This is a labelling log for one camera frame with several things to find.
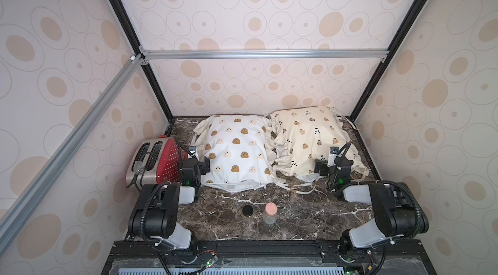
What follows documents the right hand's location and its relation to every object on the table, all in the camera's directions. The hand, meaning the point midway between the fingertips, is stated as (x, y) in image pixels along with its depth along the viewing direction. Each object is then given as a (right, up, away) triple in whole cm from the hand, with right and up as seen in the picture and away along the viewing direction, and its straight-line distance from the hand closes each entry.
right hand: (335, 159), depth 94 cm
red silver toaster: (-80, +1, -14) cm, 82 cm away
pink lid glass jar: (-34, -19, -20) cm, 43 cm away
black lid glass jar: (-42, -18, -20) cm, 50 cm away
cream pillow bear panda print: (-15, +12, +3) cm, 20 cm away
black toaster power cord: (-87, -5, -18) cm, 89 cm away
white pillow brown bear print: (-46, +2, -2) cm, 46 cm away
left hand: (-66, +3, -1) cm, 66 cm away
